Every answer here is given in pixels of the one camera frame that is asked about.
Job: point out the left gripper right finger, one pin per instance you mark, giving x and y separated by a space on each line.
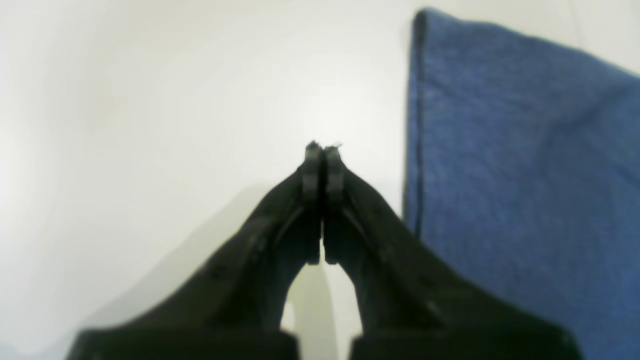
413 306

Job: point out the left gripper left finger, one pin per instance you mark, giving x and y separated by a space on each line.
231 308

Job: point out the blue grey T-shirt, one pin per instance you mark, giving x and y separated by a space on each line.
523 173

